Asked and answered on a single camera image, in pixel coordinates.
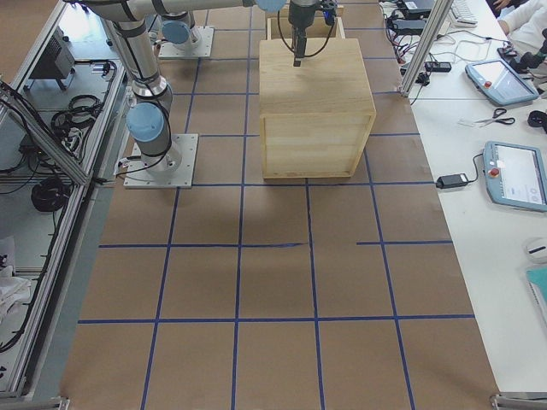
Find wooden drawer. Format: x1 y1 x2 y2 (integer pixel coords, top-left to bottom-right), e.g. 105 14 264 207
265 15 347 41

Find black power adapter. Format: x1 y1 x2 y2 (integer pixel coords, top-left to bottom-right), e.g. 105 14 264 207
435 173 469 190

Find brown paper table mat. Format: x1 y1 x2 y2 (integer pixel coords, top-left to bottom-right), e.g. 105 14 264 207
60 1 496 409

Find black handled scissors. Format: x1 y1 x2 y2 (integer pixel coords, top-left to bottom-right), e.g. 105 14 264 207
475 108 515 127

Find blue teach pendant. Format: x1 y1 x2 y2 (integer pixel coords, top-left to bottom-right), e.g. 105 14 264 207
483 141 546 213
465 59 539 107

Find crumpled white cloth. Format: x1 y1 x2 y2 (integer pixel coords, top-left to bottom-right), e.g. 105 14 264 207
0 235 32 325

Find blue teach pendant near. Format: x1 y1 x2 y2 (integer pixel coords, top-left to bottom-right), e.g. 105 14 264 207
483 141 546 213

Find aluminium frame post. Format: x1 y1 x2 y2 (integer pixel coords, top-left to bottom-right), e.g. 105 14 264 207
399 0 453 97

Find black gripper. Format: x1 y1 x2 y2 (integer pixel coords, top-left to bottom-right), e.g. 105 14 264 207
288 0 318 67

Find wooden drawer cabinet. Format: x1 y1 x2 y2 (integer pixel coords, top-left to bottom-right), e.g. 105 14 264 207
259 38 376 179

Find blue teach pendant far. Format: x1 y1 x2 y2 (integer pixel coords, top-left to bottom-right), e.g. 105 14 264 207
465 59 539 107

